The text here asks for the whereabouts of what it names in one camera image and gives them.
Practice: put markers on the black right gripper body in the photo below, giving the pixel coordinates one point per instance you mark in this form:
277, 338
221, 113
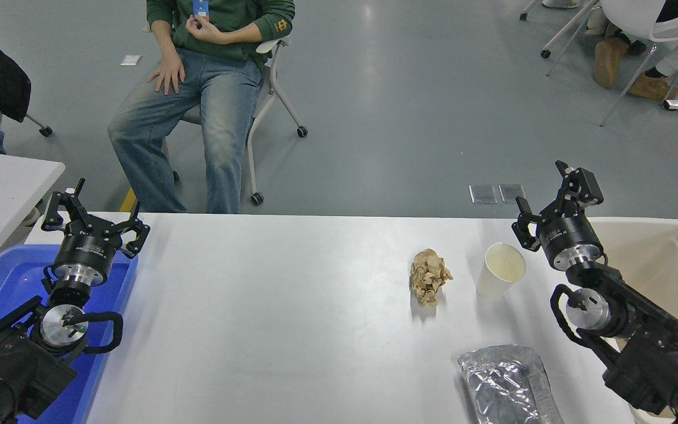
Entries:
568, 232

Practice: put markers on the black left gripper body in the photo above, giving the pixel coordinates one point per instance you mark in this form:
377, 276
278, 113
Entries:
85, 250

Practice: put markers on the white paper cup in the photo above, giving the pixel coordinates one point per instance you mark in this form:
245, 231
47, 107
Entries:
495, 282

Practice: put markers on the tan paper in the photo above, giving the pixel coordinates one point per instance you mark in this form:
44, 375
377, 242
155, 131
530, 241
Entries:
430, 277

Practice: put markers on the silver foil tray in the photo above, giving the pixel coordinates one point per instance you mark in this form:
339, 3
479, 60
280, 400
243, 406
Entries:
504, 383

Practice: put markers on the blue badge card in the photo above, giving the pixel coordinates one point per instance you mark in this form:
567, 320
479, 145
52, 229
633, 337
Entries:
200, 7

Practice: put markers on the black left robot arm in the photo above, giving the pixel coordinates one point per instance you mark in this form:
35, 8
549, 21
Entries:
15, 365

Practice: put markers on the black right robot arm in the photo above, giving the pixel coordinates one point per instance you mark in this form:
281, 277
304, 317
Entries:
657, 353

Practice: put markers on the person's right hand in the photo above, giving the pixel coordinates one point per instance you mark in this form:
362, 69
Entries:
168, 73

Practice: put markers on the person's left hand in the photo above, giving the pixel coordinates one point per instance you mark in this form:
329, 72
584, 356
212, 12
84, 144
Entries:
205, 32

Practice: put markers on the silver floor plate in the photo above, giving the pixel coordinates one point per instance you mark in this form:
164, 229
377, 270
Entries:
512, 194
483, 194

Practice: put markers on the blue plastic tray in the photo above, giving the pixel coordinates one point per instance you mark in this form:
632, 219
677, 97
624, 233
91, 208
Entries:
9, 277

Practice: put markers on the grey wheeled chair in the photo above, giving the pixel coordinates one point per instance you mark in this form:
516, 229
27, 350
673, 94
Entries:
36, 123

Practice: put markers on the large pale plastic bin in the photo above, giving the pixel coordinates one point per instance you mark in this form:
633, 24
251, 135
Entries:
668, 259

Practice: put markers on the person with tan boots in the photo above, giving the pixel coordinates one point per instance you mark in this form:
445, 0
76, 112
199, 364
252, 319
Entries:
610, 59

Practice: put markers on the seated person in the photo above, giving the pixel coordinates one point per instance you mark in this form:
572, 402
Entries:
221, 118

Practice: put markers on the white shell chair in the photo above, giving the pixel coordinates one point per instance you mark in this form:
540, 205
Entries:
627, 15

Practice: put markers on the white wheeled chair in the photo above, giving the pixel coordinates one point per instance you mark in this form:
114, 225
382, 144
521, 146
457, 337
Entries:
274, 88

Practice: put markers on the white wheeled frame legs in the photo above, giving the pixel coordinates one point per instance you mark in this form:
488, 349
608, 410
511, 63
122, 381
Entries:
545, 53

